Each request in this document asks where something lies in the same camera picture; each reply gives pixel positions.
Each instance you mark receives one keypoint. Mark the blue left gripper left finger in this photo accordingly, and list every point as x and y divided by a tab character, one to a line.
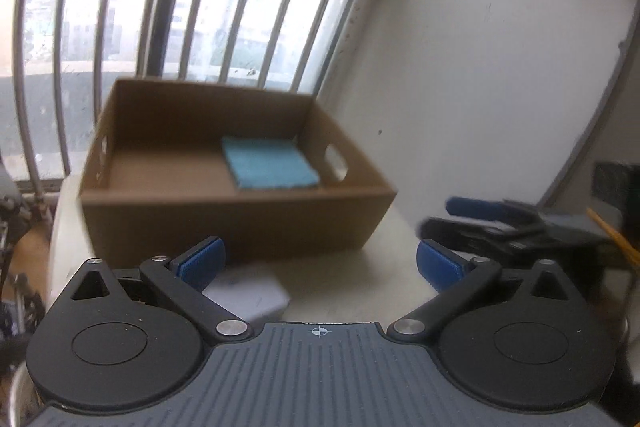
199	265

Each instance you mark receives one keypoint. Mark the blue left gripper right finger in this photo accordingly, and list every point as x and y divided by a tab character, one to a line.
439	266

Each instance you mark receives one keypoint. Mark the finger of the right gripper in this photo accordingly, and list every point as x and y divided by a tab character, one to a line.
462	236
485	210

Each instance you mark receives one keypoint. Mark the white square box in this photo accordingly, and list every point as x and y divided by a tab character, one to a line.
254	297

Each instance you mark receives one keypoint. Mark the brown cardboard box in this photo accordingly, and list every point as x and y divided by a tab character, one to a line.
156	181

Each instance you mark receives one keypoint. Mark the blue folded cloth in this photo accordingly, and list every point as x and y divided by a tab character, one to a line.
268	164

